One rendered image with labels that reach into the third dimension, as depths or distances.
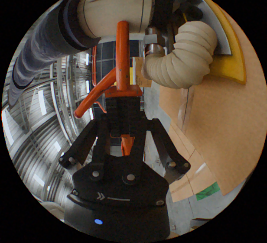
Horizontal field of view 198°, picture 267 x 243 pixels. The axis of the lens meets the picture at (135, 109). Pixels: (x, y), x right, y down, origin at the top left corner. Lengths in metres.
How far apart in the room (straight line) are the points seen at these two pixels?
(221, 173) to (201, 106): 0.12
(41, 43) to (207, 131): 0.34
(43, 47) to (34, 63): 0.09
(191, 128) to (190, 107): 0.04
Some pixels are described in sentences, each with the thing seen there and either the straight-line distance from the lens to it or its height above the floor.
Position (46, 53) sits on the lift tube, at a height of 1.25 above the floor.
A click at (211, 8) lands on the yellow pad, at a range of 0.15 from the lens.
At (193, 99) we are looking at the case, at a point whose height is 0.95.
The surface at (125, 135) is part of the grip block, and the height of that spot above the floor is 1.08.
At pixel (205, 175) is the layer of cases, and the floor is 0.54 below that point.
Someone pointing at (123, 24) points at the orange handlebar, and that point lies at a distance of 0.17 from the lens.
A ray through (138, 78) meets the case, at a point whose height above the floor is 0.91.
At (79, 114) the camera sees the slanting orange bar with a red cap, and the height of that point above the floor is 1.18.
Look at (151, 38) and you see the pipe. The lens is 0.17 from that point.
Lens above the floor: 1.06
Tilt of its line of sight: 2 degrees down
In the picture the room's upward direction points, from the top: 92 degrees counter-clockwise
